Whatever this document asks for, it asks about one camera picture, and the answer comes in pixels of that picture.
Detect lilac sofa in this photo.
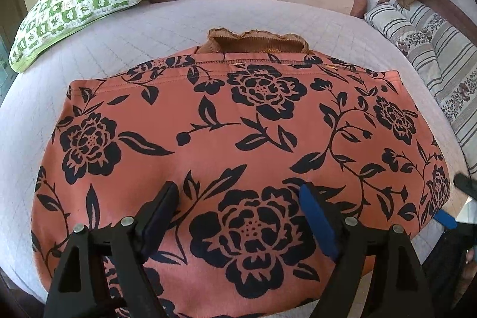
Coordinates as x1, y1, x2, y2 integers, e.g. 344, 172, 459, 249
0, 0, 477, 304

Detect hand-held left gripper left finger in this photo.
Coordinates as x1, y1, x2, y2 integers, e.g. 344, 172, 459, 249
44, 181, 179, 318

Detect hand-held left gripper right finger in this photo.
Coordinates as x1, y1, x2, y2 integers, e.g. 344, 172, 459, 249
299, 183, 435, 318

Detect green checkered pillow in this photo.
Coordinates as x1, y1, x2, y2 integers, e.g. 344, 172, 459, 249
8, 0, 157, 73

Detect small striped floral pillow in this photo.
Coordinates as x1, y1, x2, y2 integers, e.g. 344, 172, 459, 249
363, 1, 433, 56

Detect orange floral sweater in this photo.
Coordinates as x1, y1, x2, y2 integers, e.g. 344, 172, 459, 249
30, 27, 451, 318

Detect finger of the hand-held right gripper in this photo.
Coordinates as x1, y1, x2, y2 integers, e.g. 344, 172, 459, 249
455, 173, 477, 200
434, 210, 458, 230

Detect large striped floral cushion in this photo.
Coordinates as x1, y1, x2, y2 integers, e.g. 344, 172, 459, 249
404, 3, 477, 177

